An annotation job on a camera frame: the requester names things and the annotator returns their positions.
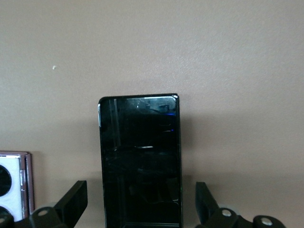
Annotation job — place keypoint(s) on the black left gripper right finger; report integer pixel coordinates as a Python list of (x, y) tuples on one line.
[(206, 206)]

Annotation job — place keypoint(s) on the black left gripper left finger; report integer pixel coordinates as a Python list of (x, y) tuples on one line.
[(71, 204)]

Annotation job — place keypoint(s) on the white flip phone two circles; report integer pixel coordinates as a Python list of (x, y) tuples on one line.
[(15, 190)]

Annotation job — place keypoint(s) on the black slab smartphone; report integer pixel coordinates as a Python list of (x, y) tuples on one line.
[(142, 166)]

